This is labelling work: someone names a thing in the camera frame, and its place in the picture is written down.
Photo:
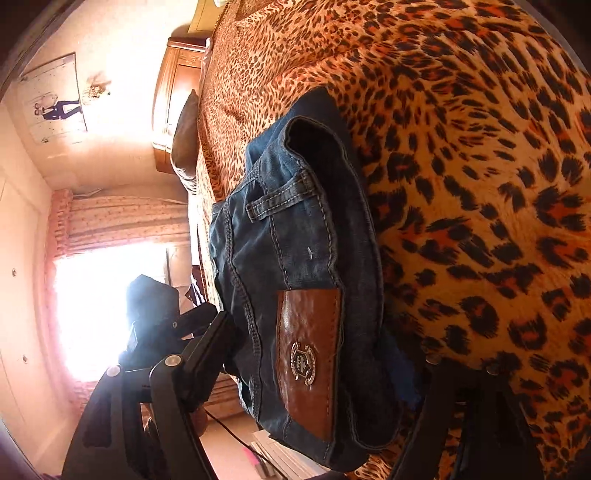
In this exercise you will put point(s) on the pink patterned curtain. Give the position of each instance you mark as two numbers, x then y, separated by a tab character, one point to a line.
80	224

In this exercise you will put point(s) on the wooden headboard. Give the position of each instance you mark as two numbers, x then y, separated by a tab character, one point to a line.
206	16

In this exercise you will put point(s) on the leopard print bedspread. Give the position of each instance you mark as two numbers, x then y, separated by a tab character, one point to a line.
471	121

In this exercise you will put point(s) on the wooden nightstand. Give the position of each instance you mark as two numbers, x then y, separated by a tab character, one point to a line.
179	74

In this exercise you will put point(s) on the dark cushion at bedside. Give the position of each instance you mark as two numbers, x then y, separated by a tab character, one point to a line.
185	144

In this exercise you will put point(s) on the wall poster with figure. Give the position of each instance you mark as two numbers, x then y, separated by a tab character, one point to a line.
51	103

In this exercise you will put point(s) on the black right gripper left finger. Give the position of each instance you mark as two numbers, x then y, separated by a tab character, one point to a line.
108	443

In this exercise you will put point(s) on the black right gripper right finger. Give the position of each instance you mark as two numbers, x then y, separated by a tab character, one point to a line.
471	426

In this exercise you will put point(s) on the blue denim pants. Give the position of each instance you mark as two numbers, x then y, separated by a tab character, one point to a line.
297	265

